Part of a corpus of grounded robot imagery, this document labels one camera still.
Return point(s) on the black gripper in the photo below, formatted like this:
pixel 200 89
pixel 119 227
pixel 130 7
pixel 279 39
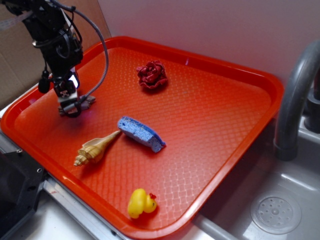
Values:
pixel 61 53

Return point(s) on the brown wood chip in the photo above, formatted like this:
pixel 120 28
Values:
pixel 84 105

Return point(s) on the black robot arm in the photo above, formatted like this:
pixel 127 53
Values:
pixel 54 34

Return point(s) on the brown cardboard panel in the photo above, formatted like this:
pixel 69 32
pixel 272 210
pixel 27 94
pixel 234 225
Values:
pixel 21 64

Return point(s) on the tan conch seashell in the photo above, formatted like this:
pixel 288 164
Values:
pixel 94 150

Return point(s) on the blue sponge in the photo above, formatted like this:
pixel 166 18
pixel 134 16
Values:
pixel 141 133

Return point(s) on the red fabric flower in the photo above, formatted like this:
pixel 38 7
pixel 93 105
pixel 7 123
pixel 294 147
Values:
pixel 152 75

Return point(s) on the red plastic tray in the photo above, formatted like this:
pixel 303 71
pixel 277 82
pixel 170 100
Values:
pixel 208 113

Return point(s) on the yellow rubber duck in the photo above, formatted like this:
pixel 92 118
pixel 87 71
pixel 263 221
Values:
pixel 141 202

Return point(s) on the grey sink faucet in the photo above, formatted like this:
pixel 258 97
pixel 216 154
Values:
pixel 302 92

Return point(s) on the grey sink drain strainer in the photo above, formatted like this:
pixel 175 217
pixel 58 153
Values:
pixel 275 212

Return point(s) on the black metal bracket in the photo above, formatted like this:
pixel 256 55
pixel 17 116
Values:
pixel 21 180

